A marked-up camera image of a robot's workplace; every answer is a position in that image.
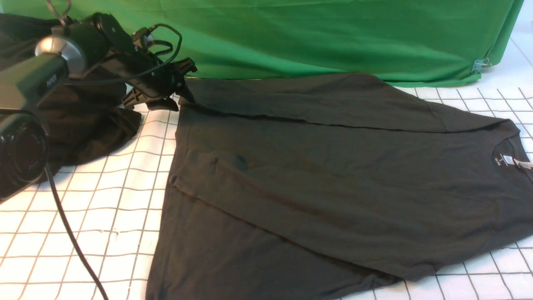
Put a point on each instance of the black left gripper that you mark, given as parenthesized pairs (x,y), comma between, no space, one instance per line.
(154,83)

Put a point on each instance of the gray long-sleeved shirt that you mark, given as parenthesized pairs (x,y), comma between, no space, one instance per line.
(319,187)

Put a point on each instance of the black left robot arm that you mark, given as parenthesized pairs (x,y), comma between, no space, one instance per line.
(94,51)

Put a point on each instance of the pile of dark clothes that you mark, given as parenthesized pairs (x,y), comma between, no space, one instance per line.
(85,121)

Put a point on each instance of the white gridded table mat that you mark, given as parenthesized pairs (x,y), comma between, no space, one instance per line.
(113,206)

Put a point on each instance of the green backdrop cloth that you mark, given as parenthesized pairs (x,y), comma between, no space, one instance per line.
(408,43)

